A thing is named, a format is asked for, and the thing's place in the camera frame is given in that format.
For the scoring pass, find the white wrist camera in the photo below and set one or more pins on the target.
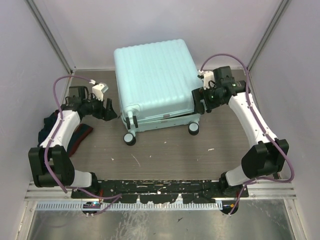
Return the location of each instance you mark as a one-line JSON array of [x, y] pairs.
[[99, 89], [207, 78]]

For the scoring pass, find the navy garment with red trim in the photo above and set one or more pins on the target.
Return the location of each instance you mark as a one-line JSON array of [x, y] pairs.
[[79, 134]]

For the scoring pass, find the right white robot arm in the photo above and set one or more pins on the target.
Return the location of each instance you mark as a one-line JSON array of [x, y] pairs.
[[266, 154]]

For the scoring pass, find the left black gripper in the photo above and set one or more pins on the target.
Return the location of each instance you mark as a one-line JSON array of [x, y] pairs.
[[106, 114]]

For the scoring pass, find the aluminium frame rail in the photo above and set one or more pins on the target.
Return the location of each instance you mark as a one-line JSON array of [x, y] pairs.
[[262, 190]]

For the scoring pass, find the mint green suitcase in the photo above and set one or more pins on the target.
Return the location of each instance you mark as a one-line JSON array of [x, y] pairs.
[[155, 83]]

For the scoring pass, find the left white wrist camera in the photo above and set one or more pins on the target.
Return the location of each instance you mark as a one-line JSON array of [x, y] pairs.
[[99, 89]]

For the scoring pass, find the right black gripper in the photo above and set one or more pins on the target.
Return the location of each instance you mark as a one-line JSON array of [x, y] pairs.
[[199, 94]]

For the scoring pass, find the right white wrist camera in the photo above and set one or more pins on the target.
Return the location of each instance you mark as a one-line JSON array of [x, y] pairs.
[[207, 78]]

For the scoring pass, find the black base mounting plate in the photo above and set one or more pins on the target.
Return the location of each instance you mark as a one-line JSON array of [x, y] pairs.
[[165, 191]]

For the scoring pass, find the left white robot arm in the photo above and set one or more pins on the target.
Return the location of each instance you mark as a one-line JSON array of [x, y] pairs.
[[49, 162]]

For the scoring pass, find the white slotted cable duct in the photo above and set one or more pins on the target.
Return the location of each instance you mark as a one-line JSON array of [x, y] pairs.
[[93, 206]]

